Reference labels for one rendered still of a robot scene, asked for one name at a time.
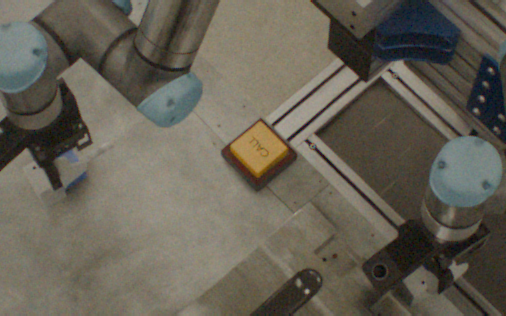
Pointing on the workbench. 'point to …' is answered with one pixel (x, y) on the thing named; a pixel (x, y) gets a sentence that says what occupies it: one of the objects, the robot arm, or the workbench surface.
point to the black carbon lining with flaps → (291, 294)
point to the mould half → (299, 237)
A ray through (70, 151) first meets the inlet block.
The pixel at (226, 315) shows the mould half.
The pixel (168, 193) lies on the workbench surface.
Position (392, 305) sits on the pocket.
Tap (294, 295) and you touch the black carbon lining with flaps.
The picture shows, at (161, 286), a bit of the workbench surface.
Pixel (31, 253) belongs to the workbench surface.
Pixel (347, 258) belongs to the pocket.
